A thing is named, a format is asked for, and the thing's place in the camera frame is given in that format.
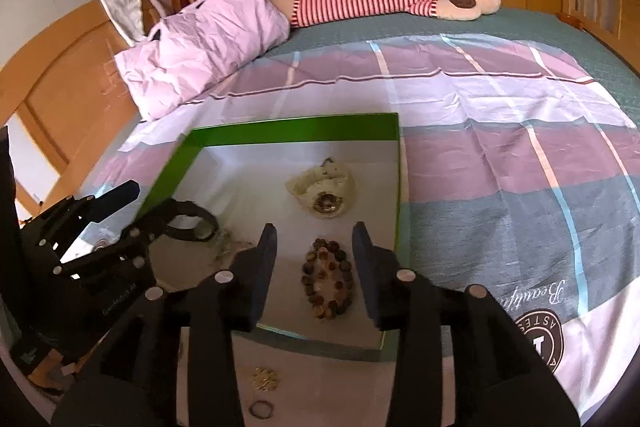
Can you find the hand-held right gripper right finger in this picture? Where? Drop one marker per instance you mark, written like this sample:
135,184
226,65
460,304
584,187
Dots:
370,287

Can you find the wooden footboard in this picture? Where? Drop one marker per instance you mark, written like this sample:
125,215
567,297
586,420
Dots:
610,7

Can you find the black wristwatch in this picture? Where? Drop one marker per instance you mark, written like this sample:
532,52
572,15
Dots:
200,214

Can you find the white garment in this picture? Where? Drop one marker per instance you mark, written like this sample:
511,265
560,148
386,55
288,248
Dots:
122,9

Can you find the green bed mat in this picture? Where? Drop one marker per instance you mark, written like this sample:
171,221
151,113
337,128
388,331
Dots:
525,24

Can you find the pink pillow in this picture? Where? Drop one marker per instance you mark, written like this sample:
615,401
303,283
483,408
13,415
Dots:
200,47

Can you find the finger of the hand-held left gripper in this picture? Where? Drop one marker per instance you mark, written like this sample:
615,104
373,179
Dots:
150,227
117,199

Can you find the gold charm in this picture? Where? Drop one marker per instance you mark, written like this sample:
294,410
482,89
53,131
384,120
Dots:
263,378

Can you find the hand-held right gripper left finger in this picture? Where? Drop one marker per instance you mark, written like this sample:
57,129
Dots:
262,287

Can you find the green cardboard box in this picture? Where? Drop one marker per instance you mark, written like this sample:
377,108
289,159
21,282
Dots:
300,129

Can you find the wooden headboard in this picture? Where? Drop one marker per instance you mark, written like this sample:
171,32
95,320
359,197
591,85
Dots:
65,72

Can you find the white wristwatch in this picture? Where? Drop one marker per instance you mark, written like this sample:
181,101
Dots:
310,184

